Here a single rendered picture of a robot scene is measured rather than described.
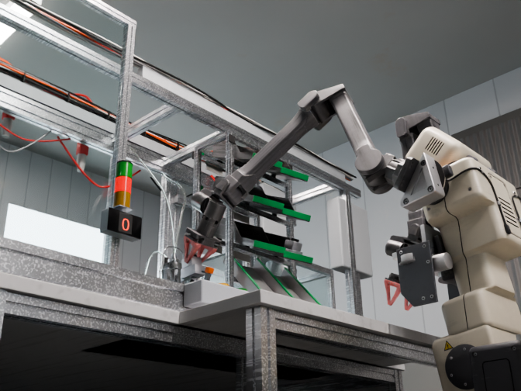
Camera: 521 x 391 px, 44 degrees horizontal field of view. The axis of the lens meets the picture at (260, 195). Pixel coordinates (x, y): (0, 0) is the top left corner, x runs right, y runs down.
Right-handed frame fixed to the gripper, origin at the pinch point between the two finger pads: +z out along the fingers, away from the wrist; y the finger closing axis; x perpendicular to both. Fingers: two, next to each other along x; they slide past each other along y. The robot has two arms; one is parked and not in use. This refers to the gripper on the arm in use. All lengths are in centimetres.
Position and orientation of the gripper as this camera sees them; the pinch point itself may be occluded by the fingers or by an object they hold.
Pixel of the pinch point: (192, 261)
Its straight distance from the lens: 200.7
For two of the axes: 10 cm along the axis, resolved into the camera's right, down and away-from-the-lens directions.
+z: -4.1, 9.1, 0.5
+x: 6.3, 3.2, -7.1
